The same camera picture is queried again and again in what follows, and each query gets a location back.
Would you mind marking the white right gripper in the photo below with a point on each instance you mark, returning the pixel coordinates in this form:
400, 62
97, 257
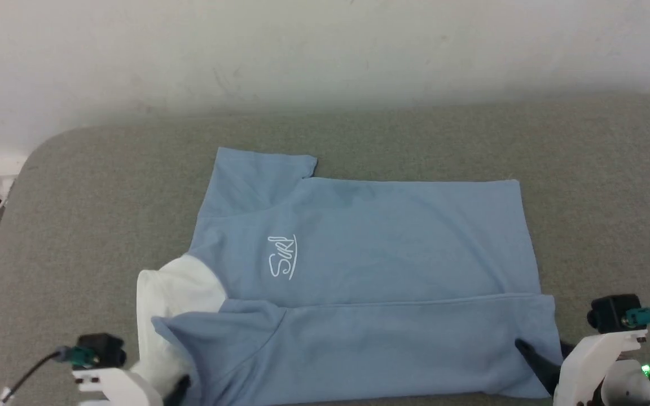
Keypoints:
590, 366

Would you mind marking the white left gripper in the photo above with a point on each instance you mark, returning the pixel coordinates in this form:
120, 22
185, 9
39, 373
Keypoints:
116, 386

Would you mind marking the light blue t-shirt white sleeves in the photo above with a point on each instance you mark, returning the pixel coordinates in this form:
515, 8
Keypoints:
387, 254

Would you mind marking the grey fabric sofa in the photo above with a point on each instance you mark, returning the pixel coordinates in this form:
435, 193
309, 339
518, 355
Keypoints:
77, 225

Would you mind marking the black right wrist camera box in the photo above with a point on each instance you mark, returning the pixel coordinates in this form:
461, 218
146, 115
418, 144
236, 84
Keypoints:
613, 313

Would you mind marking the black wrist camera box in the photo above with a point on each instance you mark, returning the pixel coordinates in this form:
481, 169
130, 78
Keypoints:
102, 351
613, 313

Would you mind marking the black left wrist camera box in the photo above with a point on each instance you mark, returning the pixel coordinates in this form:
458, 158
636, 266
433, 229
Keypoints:
102, 351

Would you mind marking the white wall socket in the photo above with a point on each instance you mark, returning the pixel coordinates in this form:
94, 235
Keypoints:
0, 167

